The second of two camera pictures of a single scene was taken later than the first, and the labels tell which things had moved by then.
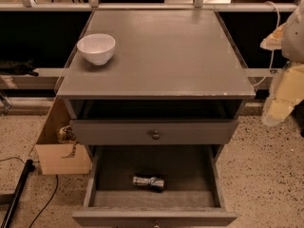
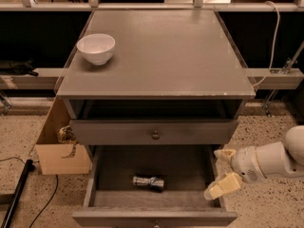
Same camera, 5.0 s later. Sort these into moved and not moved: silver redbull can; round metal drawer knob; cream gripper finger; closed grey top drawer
Moved: cream gripper finger
Not moved: closed grey top drawer; silver redbull can; round metal drawer knob
